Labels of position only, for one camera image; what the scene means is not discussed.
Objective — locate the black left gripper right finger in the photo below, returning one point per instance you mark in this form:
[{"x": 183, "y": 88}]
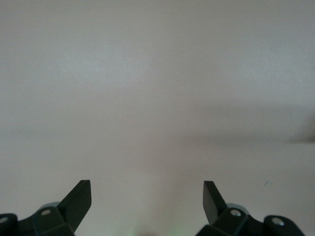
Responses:
[{"x": 214, "y": 204}]

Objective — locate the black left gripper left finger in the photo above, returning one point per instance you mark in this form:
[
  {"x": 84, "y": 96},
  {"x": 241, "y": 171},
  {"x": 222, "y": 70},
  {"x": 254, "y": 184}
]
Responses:
[{"x": 73, "y": 204}]

